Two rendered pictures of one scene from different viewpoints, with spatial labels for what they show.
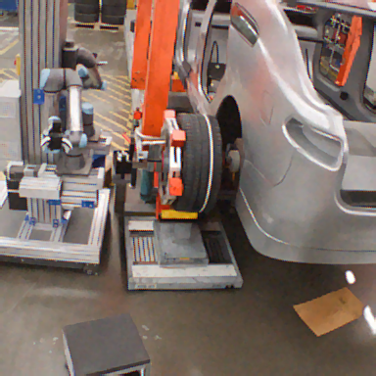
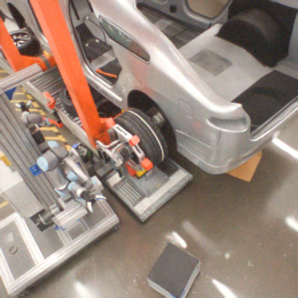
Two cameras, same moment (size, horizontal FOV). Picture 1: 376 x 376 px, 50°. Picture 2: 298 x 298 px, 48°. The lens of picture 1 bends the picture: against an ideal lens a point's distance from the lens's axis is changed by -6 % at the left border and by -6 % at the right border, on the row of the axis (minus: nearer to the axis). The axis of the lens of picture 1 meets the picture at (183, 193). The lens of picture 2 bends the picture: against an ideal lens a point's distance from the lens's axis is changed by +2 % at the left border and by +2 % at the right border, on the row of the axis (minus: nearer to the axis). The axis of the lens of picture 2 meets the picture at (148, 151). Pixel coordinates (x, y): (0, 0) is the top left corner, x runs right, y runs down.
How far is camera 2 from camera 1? 1.44 m
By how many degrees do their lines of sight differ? 23
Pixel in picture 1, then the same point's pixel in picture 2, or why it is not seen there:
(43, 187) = (74, 213)
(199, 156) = (150, 142)
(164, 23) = (73, 68)
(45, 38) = (20, 138)
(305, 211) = (235, 151)
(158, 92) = (88, 108)
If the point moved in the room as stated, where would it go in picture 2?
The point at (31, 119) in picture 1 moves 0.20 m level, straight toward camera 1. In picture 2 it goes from (36, 183) to (50, 193)
